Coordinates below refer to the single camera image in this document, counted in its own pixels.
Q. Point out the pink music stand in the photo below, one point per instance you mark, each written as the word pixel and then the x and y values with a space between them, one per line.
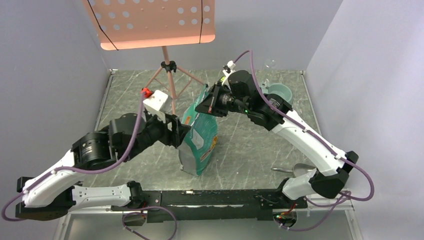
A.
pixel 135 24

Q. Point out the teal double pet bowl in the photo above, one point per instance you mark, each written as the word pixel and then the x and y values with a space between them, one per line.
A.
pixel 278 89

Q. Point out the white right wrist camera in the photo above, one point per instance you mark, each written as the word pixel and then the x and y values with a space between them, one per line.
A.
pixel 228 69

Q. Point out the metal food scoop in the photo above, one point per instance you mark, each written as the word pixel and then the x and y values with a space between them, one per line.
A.
pixel 297 170

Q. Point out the green pet food bag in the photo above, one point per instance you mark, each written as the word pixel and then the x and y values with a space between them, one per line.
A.
pixel 198 144

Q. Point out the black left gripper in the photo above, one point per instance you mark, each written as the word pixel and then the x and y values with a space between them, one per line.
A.
pixel 173 137

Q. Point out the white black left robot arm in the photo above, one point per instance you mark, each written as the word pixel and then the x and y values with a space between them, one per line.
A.
pixel 56 192

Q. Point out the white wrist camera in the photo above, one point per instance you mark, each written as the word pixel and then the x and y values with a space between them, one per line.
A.
pixel 156 103
pixel 228 69

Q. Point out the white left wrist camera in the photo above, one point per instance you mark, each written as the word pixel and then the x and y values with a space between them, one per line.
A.
pixel 156 103

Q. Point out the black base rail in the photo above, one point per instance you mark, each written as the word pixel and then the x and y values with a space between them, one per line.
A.
pixel 186 205

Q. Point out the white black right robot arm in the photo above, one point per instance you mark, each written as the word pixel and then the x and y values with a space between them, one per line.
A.
pixel 242 94

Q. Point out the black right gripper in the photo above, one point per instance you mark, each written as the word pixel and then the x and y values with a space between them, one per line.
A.
pixel 210 104

